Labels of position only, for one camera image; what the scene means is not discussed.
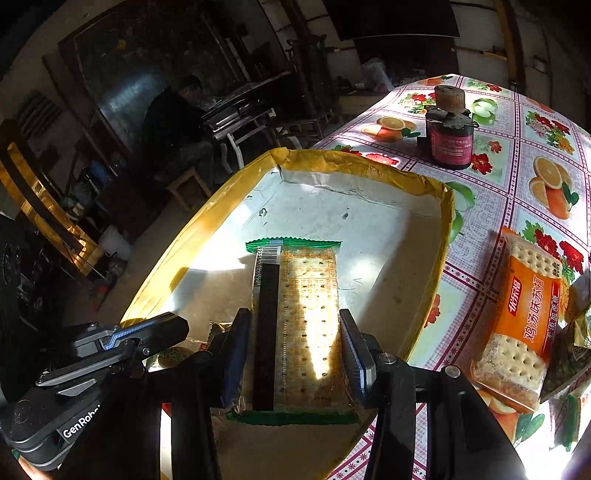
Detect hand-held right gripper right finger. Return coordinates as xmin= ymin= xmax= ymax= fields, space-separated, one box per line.
xmin=340 ymin=309 xmax=522 ymax=480

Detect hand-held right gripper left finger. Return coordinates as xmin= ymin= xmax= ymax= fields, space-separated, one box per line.
xmin=60 ymin=307 xmax=254 ymax=480

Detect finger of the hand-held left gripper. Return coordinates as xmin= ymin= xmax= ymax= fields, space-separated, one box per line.
xmin=69 ymin=312 xmax=191 ymax=358
xmin=36 ymin=346 xmax=160 ymax=387

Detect clear cracker packet green ends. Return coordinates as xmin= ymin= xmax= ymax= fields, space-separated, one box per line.
xmin=226 ymin=237 xmax=361 ymax=425

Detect yellow-edged cardboard tray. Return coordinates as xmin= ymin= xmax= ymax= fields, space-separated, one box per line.
xmin=121 ymin=148 xmax=455 ymax=480

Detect orange cracker packet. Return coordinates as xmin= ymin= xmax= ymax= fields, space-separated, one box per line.
xmin=471 ymin=226 xmax=564 ymax=414

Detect yellow green snack packet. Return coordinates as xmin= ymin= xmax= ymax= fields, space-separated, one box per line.
xmin=540 ymin=302 xmax=591 ymax=402

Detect white bucket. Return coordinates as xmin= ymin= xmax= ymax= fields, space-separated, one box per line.
xmin=99 ymin=226 xmax=132 ymax=259

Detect wooden stool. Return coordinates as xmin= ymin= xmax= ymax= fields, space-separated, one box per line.
xmin=165 ymin=166 xmax=213 ymax=213

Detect metal folding table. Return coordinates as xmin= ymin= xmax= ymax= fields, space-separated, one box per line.
xmin=201 ymin=90 xmax=278 ymax=174

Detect dark jar red label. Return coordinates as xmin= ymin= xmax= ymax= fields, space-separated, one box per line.
xmin=418 ymin=107 xmax=474 ymax=171

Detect fruit print tablecloth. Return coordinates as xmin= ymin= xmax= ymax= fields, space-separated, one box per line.
xmin=309 ymin=74 xmax=591 ymax=480

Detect white plastic bag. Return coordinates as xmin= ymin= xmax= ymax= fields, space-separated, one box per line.
xmin=362 ymin=60 xmax=393 ymax=90

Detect dark wooden chair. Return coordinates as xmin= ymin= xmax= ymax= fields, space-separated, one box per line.
xmin=272 ymin=39 xmax=342 ymax=148

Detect black television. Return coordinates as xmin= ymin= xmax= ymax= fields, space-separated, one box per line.
xmin=323 ymin=0 xmax=462 ymax=42

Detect yellow wooden frame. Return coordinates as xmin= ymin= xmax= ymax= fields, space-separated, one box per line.
xmin=0 ymin=120 xmax=105 ymax=278

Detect large dark wall picture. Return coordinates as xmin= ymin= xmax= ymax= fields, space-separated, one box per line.
xmin=58 ymin=0 xmax=259 ymax=153

